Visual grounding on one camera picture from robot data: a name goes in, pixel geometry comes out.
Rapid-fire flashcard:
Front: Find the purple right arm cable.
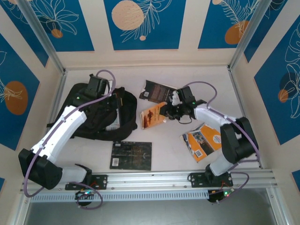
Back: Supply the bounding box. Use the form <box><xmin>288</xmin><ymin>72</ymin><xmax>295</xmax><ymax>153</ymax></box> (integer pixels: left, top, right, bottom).
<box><xmin>186</xmin><ymin>81</ymin><xmax>262</xmax><ymax>203</ymax></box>

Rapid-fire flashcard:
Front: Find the white slotted cable duct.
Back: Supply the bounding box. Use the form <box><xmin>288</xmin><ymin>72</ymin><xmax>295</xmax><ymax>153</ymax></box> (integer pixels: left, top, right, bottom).
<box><xmin>30</xmin><ymin>189</ymin><xmax>210</xmax><ymax>203</ymax></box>

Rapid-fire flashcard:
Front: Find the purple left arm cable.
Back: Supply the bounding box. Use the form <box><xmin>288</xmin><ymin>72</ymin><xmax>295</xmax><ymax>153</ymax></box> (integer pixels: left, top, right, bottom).
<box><xmin>23</xmin><ymin>69</ymin><xmax>117</xmax><ymax>210</ymax></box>

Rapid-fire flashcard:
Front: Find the thin black wire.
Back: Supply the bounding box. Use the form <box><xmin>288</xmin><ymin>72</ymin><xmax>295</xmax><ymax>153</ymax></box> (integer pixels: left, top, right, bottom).
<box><xmin>177</xmin><ymin>116</ymin><xmax>195</xmax><ymax>125</ymax></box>

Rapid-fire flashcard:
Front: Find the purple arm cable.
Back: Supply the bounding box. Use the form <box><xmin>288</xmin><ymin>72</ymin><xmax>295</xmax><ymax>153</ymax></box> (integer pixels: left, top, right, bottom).
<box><xmin>186</xmin><ymin>81</ymin><xmax>262</xmax><ymax>203</ymax></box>
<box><xmin>23</xmin><ymin>69</ymin><xmax>117</xmax><ymax>210</ymax></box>

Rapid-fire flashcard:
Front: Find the black fabric backpack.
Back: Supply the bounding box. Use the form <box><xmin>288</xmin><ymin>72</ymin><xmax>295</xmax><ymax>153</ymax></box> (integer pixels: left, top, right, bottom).
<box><xmin>46</xmin><ymin>82</ymin><xmax>139</xmax><ymax>141</ymax></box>

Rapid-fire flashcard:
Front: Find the black paperback with torn cover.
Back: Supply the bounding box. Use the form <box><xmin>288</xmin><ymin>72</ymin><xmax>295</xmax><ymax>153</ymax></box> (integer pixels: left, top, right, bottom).
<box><xmin>139</xmin><ymin>79</ymin><xmax>179</xmax><ymax>104</ymax></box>

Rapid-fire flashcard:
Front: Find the orange book with photo cover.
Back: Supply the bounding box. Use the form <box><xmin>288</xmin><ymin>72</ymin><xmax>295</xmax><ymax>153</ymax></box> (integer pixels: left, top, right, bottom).
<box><xmin>180</xmin><ymin>123</ymin><xmax>222</xmax><ymax>164</ymax></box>

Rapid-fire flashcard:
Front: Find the black book with gold print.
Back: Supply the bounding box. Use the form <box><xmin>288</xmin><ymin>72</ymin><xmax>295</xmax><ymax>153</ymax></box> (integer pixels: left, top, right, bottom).
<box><xmin>109</xmin><ymin>141</ymin><xmax>152</xmax><ymax>171</ymax></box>

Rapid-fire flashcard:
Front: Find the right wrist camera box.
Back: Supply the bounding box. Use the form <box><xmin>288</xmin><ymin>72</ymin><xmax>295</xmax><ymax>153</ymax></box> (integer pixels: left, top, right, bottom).
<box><xmin>170</xmin><ymin>90</ymin><xmax>182</xmax><ymax>105</ymax></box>

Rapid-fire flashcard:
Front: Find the orange Huckleberry Finn paperback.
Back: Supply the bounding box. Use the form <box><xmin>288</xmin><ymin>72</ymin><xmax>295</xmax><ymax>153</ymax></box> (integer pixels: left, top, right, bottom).
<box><xmin>140</xmin><ymin>102</ymin><xmax>168</xmax><ymax>129</ymax></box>

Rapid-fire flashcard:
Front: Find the aluminium frame post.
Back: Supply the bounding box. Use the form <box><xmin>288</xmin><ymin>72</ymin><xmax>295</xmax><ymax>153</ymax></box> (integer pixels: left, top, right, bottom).
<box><xmin>228</xmin><ymin>0</ymin><xmax>276</xmax><ymax>71</ymax></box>
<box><xmin>16</xmin><ymin>0</ymin><xmax>68</xmax><ymax>74</ymax></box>

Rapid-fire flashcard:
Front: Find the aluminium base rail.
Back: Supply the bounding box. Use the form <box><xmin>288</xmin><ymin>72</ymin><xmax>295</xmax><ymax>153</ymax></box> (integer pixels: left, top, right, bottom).
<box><xmin>20</xmin><ymin>169</ymin><xmax>279</xmax><ymax>193</ymax></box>

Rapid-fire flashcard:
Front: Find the aluminium side rail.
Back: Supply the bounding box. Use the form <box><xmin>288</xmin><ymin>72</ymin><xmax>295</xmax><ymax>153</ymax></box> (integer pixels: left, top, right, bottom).
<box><xmin>227</xmin><ymin>66</ymin><xmax>263</xmax><ymax>169</ymax></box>
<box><xmin>34</xmin><ymin>69</ymin><xmax>68</xmax><ymax>174</ymax></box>

